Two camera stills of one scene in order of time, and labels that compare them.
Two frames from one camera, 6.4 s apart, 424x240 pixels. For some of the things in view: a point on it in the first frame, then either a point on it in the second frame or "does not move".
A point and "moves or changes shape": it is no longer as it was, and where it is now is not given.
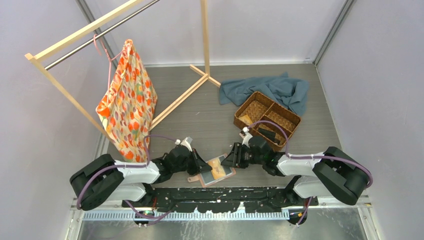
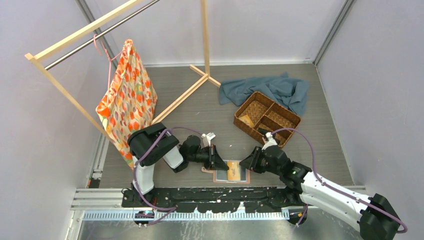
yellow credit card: (217, 170) moves or changes shape
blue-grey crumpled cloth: (289, 92) does not move
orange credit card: (246, 119) does not move
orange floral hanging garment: (128, 106) does not move
